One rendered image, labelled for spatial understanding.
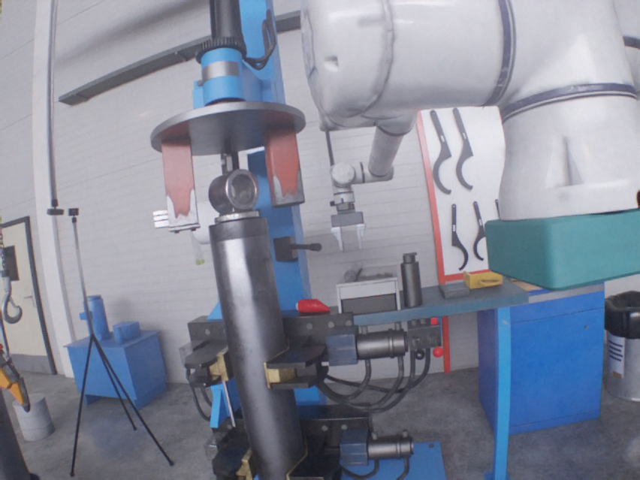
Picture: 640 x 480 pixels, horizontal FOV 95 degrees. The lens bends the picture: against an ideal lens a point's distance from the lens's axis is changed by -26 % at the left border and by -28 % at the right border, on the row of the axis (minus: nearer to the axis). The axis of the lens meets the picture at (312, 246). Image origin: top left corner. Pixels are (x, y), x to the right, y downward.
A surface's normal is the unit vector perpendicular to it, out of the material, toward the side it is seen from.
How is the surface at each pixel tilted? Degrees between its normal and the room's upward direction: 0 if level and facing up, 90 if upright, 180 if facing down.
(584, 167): 68
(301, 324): 90
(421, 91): 157
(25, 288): 90
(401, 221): 90
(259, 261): 90
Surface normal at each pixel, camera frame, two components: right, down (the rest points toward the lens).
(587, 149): -0.55, -0.26
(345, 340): -0.20, 0.07
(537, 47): 0.00, 0.62
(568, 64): -0.52, 0.11
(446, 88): 0.12, 0.93
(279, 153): 0.27, 0.00
